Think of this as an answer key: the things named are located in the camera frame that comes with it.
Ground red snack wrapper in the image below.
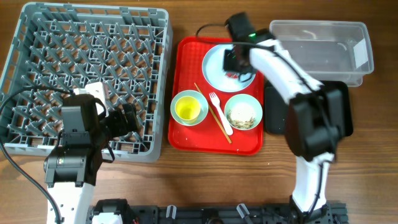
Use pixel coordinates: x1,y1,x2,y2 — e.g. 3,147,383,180
226,72,239,79

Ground green bowl with food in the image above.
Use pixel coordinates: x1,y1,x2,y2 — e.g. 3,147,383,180
224,94,263,131

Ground yellow plastic cup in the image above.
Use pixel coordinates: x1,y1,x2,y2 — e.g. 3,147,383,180
175,96,201,123

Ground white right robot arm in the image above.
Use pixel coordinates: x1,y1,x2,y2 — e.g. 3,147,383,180
223,12,348,220

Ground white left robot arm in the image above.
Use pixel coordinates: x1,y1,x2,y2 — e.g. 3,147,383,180
44,94,139,223

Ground grey dishwasher rack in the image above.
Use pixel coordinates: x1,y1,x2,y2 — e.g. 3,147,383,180
1,2,173,162

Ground light blue plate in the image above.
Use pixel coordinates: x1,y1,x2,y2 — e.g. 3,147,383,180
201,44,256,93

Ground white plastic fork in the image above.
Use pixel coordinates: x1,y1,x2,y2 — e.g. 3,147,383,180
209,92,233,136

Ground wooden chopstick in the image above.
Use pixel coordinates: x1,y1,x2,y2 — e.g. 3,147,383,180
194,82,232,144

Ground green bowl under cup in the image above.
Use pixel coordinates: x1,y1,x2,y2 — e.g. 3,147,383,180
170,90,208,126

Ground red plastic tray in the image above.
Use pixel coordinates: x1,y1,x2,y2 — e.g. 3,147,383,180
168,36,264,156

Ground black tray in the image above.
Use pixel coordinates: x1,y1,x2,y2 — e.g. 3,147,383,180
263,81,353,136

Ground rice and food scraps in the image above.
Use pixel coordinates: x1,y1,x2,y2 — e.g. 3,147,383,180
227,102,256,129

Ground clear plastic bin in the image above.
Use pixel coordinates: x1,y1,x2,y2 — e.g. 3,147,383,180
269,20,374,86

